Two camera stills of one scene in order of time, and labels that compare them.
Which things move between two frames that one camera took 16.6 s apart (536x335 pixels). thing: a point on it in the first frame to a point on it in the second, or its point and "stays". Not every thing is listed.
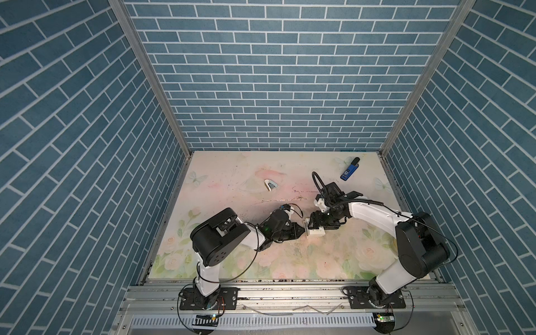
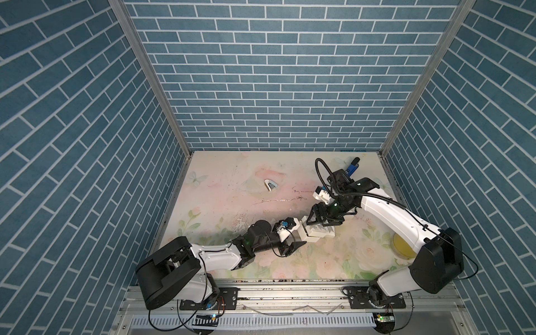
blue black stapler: x=347 y=174 stays
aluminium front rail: x=292 y=301 stays
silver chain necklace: x=292 y=188 stays
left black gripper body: x=287 y=233 to x=281 y=249
